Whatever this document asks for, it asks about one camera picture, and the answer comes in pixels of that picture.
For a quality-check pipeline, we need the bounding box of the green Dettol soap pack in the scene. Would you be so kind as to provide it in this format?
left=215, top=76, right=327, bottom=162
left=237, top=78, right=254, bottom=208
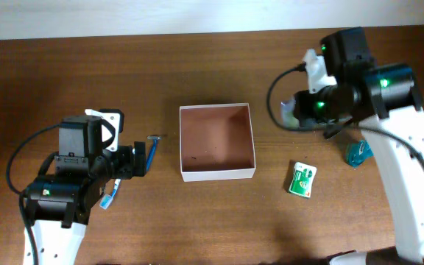
left=288, top=162, right=317, bottom=198

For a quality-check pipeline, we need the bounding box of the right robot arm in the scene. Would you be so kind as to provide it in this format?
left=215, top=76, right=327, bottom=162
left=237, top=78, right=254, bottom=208
left=293, top=27, right=424, bottom=264

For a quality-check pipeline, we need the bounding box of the blue mouthwash bottle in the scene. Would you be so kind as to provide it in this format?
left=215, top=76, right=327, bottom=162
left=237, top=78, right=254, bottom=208
left=345, top=140, right=373, bottom=167

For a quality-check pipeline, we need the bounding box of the white cardboard box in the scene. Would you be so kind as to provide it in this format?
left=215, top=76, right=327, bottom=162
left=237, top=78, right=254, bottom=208
left=179, top=103, right=256, bottom=182

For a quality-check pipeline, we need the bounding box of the clear spray bottle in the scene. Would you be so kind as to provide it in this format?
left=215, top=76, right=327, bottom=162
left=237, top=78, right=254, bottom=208
left=280, top=97, right=300, bottom=129

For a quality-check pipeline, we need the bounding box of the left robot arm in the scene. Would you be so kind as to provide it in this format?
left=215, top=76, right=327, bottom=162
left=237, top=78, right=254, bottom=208
left=21, top=115, right=146, bottom=264

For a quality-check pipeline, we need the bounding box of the blue disposable razor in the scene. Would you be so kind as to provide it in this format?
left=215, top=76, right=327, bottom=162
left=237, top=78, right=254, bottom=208
left=146, top=135, right=162, bottom=172

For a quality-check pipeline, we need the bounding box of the blue white toothbrush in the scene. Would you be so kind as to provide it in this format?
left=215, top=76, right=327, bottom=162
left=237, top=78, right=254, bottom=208
left=99, top=179, right=121, bottom=210

